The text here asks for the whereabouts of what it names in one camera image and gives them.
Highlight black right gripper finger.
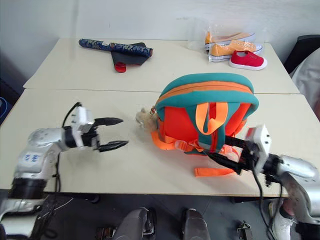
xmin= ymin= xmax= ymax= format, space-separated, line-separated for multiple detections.
xmin=224 ymin=136 xmax=249 ymax=151
xmin=205 ymin=152 xmax=243 ymax=175

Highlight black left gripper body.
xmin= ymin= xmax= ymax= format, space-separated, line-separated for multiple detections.
xmin=80 ymin=121 xmax=101 ymax=151

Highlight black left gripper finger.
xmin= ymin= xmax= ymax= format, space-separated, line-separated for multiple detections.
xmin=94 ymin=116 xmax=125 ymax=127
xmin=97 ymin=140 xmax=130 ymax=154

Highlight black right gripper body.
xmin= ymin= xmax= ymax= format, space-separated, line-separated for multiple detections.
xmin=238 ymin=140 xmax=260 ymax=176

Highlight orange and teal backpack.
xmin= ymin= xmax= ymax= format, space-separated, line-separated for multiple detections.
xmin=150 ymin=72 xmax=260 ymax=178

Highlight red ribbon roll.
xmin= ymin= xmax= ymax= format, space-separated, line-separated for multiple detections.
xmin=114 ymin=62 xmax=128 ymax=74

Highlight black cloth with red lining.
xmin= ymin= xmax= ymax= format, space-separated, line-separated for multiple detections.
xmin=110 ymin=42 xmax=151 ymax=67

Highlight dark rounded shape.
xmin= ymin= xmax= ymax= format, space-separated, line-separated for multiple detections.
xmin=181 ymin=208 xmax=211 ymax=240
xmin=116 ymin=206 xmax=158 ymax=240

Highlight white shoe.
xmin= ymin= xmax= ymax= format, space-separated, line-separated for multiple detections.
xmin=268 ymin=198 xmax=299 ymax=240

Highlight blue patterned scroll tube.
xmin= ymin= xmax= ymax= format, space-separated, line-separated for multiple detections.
xmin=78 ymin=38 xmax=154 ymax=58

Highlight red child sneaker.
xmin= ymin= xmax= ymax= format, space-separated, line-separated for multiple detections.
xmin=228 ymin=50 xmax=268 ymax=72

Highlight orange sneaker with white sole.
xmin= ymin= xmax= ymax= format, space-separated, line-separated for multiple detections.
xmin=208 ymin=39 xmax=264 ymax=63

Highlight person in white clothing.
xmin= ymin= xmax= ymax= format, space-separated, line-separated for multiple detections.
xmin=290 ymin=46 xmax=320 ymax=117

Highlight dark furniture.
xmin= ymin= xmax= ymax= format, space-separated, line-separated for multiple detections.
xmin=0 ymin=49 xmax=27 ymax=123

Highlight orange sneaker in plastic bag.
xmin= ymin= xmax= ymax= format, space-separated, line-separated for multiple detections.
xmin=204 ymin=30 xmax=256 ymax=46

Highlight black chair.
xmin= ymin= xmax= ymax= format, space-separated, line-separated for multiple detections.
xmin=283 ymin=34 xmax=320 ymax=74

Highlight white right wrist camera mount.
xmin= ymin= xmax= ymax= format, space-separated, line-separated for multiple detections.
xmin=245 ymin=124 xmax=273 ymax=174

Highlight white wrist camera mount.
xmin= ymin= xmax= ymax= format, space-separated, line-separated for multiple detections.
xmin=245 ymin=124 xmax=273 ymax=174
xmin=70 ymin=106 xmax=96 ymax=149

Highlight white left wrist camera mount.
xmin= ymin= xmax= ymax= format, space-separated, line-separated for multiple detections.
xmin=70 ymin=106 xmax=96 ymax=149

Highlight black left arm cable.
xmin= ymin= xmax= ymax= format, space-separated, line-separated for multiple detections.
xmin=61 ymin=101 xmax=84 ymax=129

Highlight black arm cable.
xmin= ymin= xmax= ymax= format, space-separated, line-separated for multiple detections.
xmin=249 ymin=159 xmax=277 ymax=240
xmin=61 ymin=101 xmax=84 ymax=129

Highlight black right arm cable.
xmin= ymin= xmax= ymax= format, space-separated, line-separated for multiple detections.
xmin=249 ymin=159 xmax=277 ymax=240

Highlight beige plush keychain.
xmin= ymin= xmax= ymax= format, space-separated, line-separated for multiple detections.
xmin=135 ymin=107 xmax=159 ymax=131

